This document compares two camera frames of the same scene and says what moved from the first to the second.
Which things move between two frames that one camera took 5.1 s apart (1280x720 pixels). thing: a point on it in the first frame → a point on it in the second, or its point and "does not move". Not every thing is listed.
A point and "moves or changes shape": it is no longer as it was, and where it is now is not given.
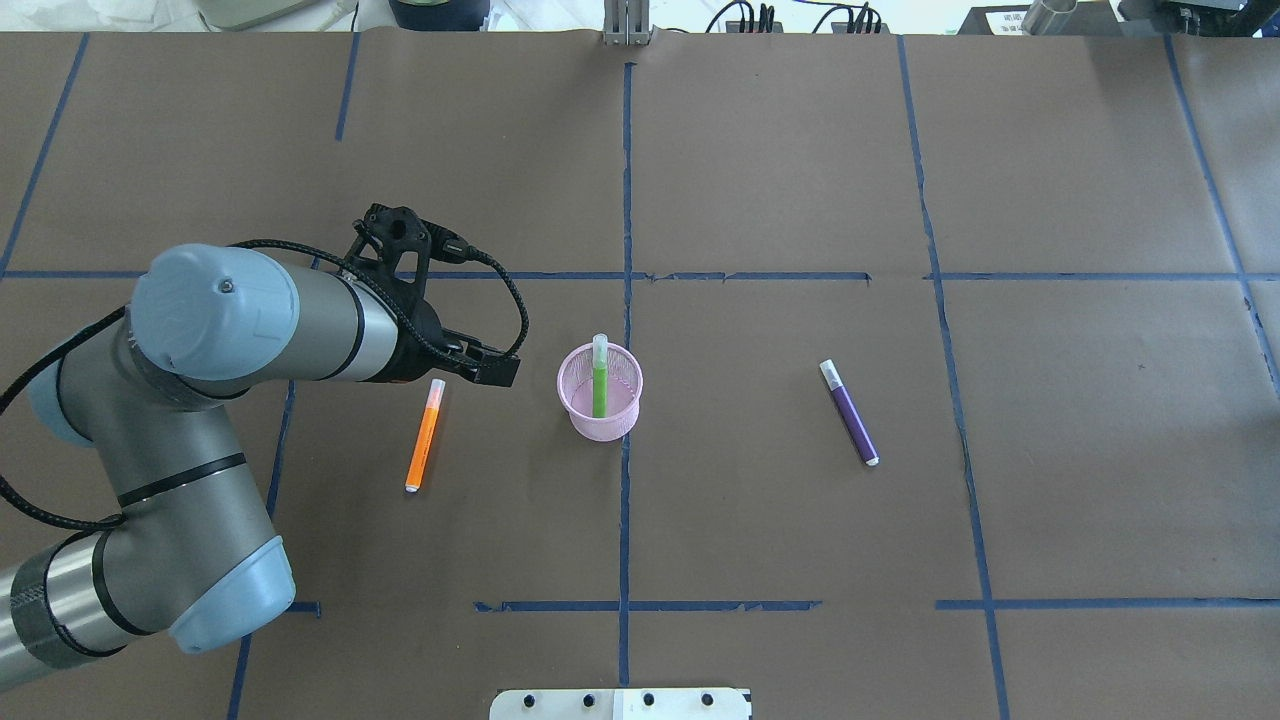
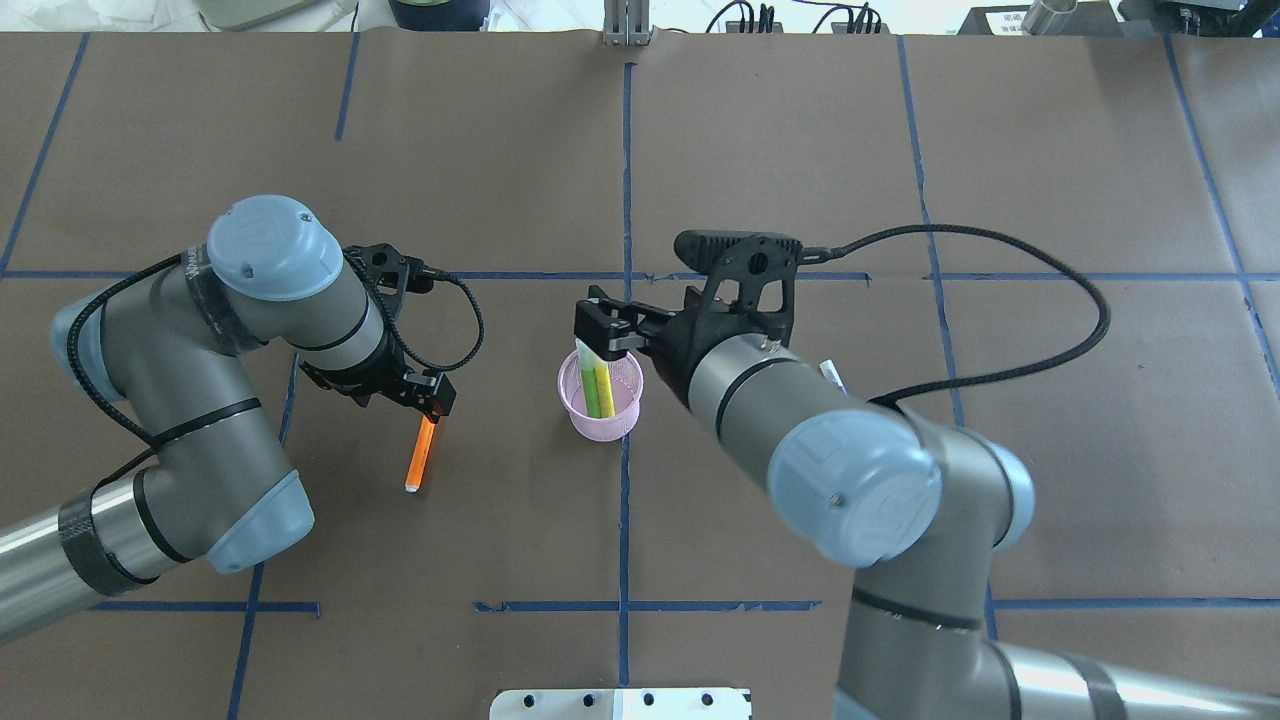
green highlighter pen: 600,371 moves or changes shape
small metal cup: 1048,17 does not move
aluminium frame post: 626,22 does not move
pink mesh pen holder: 624,391 does not move
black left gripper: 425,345 → 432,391
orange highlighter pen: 422,448 does not move
